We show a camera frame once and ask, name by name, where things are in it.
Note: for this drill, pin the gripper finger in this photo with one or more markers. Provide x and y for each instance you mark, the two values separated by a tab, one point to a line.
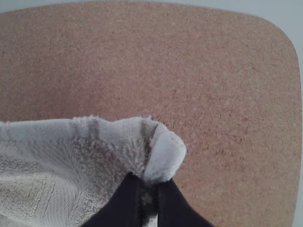
124	203
174	208

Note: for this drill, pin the pale towel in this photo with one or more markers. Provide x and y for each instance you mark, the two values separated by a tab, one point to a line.
59	165

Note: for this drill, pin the cork mat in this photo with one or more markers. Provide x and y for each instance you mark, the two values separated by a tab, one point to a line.
165	71

